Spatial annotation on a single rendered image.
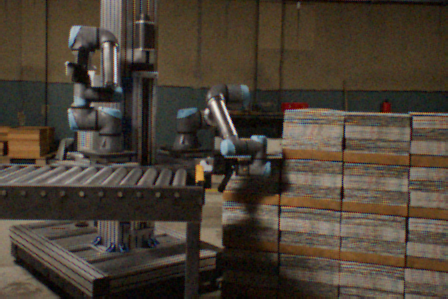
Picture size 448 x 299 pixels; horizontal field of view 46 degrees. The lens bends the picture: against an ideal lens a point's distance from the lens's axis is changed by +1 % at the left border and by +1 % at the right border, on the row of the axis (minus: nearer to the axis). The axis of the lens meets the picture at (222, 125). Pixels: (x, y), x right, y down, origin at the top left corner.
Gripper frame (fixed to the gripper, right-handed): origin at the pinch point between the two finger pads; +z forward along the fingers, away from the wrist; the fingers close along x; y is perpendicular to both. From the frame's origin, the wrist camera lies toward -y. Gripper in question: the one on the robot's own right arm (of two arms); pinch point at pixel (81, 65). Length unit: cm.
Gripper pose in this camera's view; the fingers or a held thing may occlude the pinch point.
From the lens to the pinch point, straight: 225.2
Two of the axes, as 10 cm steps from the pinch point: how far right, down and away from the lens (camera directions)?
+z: 2.3, 0.6, -9.7
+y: -1.6, 9.9, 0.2
